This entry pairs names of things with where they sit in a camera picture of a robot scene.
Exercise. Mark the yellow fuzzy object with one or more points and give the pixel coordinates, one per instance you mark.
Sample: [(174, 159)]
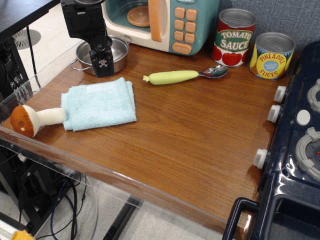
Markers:
[(22, 235)]

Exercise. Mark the tomato sauce can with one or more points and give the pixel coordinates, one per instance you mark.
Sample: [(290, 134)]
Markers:
[(233, 36)]

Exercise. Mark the light blue folded cloth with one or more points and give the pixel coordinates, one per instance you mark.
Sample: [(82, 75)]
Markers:
[(99, 105)]

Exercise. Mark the pineapple slices can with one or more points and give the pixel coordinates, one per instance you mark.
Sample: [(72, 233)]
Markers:
[(272, 54)]

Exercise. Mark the dark blue toy stove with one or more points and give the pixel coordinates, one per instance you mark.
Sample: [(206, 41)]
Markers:
[(288, 204)]

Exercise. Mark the spoon with green carrot handle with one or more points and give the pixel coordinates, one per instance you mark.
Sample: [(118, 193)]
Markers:
[(172, 77)]

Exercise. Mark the teal toy microwave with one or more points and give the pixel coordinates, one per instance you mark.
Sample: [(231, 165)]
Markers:
[(174, 26)]

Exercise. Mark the small steel pot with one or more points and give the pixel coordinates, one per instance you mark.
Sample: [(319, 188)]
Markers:
[(119, 48)]

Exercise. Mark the plush brown mushroom toy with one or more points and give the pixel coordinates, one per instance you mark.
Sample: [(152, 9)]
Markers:
[(26, 121)]

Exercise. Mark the black side desk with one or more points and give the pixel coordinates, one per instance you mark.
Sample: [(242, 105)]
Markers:
[(15, 15)]

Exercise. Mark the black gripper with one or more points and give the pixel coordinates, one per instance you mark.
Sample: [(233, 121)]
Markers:
[(84, 20)]

